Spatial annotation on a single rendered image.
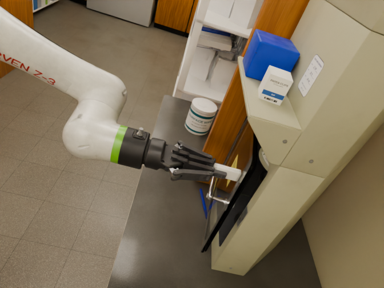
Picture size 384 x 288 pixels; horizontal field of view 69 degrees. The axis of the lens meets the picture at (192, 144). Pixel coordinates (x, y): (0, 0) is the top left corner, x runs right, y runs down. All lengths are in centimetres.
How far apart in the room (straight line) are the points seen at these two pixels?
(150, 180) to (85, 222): 106
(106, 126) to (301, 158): 43
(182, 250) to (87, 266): 107
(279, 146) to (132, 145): 32
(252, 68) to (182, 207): 60
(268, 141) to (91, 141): 38
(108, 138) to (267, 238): 50
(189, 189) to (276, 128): 64
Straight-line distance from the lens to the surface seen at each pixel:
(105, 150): 66
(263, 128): 58
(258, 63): 71
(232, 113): 99
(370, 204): 108
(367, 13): 58
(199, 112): 136
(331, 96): 57
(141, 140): 65
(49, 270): 197
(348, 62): 56
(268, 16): 88
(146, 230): 100
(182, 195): 112
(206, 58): 197
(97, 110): 68
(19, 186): 236
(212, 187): 81
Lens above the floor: 176
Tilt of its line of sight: 37 degrees down
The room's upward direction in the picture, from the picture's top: 20 degrees clockwise
